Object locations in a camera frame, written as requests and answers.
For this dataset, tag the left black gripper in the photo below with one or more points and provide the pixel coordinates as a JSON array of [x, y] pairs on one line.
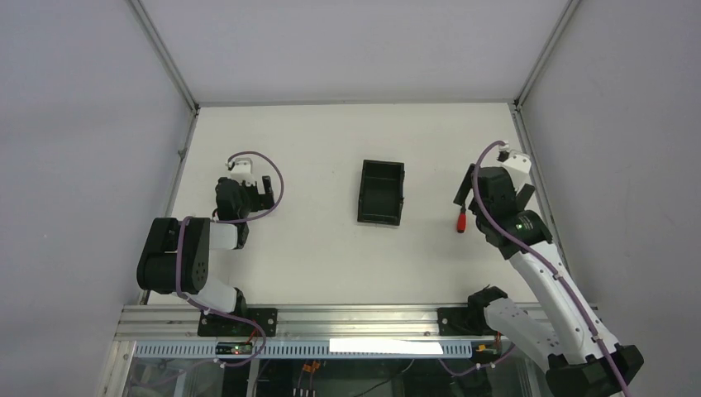
[[256, 196]]

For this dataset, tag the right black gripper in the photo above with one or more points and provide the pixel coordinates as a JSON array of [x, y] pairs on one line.
[[498, 193]]

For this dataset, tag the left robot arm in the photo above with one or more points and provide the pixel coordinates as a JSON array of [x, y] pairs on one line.
[[175, 257]]

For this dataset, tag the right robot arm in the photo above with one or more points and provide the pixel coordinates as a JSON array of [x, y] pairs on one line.
[[577, 353]]

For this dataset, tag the black plastic bin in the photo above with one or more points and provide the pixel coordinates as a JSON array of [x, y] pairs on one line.
[[381, 193]]

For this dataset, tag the small green circuit board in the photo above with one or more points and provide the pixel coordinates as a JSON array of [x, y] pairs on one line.
[[234, 349]]

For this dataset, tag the white label strip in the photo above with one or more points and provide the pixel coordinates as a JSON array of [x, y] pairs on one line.
[[384, 346]]

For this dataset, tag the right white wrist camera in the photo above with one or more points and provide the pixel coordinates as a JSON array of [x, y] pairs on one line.
[[516, 163]]

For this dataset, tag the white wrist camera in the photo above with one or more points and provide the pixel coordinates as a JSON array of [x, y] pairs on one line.
[[516, 163], [240, 169]]

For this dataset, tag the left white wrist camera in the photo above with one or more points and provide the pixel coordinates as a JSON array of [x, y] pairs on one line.
[[240, 169]]

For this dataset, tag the red handled screwdriver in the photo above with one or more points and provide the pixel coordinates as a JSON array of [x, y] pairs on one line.
[[461, 223]]

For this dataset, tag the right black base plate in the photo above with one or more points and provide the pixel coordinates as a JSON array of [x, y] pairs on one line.
[[457, 321]]

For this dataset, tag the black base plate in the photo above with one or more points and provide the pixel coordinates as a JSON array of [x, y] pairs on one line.
[[457, 321], [213, 325]]

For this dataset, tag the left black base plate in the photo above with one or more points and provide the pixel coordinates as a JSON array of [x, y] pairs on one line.
[[213, 325]]

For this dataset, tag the aluminium frame rail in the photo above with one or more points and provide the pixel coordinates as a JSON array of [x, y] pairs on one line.
[[177, 322]]

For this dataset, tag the slotted grey cable duct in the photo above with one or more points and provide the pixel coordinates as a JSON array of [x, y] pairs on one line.
[[290, 349]]

